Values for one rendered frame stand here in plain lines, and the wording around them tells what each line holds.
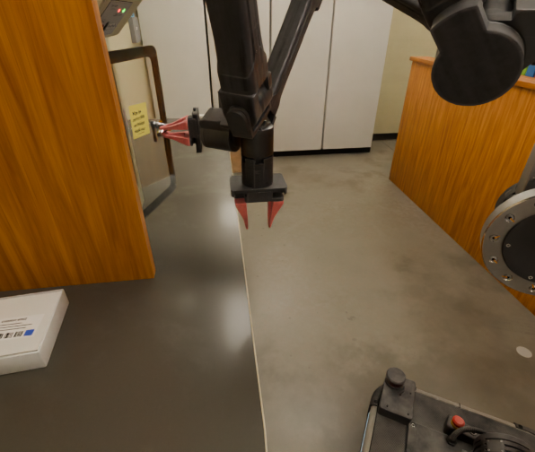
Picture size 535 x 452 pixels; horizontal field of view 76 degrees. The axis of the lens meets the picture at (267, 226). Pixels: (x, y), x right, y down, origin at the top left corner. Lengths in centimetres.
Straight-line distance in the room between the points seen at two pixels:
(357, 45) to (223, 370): 377
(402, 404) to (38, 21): 143
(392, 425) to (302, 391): 46
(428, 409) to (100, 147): 135
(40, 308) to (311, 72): 357
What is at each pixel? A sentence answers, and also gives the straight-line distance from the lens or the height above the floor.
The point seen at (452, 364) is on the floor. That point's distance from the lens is 202.
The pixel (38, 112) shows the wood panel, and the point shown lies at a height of 132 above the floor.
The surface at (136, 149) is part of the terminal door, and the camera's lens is 92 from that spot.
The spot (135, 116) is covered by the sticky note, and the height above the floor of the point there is 125.
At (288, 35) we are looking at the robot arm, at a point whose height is 141.
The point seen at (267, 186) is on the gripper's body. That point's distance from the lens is 62.
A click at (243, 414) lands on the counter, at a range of 60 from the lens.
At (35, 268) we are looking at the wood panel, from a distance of 89.
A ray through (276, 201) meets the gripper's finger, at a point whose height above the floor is 117.
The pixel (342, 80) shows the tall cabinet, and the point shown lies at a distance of 410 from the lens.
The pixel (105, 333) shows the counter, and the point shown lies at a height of 94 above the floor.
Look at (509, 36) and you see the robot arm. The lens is 40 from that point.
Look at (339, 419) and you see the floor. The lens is 169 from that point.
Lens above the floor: 146
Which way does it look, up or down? 32 degrees down
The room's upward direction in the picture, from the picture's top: straight up
